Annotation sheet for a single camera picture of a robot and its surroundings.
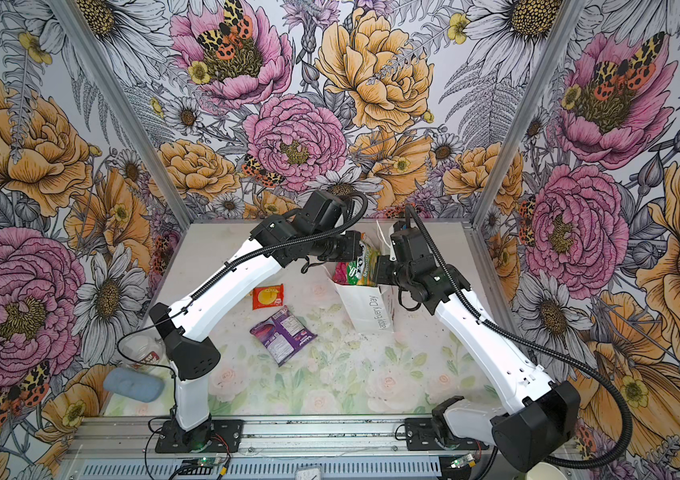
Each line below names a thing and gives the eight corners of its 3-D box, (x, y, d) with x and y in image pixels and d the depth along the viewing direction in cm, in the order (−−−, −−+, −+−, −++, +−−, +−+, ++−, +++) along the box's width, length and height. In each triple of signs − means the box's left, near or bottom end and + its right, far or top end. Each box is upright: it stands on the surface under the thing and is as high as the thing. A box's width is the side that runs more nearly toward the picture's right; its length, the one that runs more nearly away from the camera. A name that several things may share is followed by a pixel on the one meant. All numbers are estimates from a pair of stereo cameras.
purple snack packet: (253, 334, 93) (250, 329, 91) (287, 307, 99) (285, 303, 97) (280, 367, 87) (279, 363, 84) (315, 336, 93) (314, 332, 90)
